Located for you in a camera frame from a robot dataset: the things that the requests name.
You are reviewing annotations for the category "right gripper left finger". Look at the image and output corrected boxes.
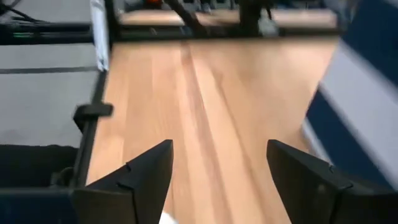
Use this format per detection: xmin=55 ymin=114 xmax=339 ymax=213
xmin=70 ymin=139 xmax=174 ymax=224

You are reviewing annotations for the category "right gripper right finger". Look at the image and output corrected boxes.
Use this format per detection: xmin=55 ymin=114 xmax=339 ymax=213
xmin=266 ymin=139 xmax=398 ymax=224

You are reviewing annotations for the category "navy white striped fabric basket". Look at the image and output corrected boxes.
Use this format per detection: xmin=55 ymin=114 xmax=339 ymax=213
xmin=300 ymin=0 xmax=398 ymax=190

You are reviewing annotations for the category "black flat panel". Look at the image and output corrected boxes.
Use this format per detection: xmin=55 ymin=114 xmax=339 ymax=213
xmin=0 ymin=144 xmax=78 ymax=189

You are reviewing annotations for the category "black equipment bar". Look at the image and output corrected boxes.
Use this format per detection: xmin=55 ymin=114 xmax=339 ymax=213
xmin=0 ymin=0 xmax=94 ymax=46

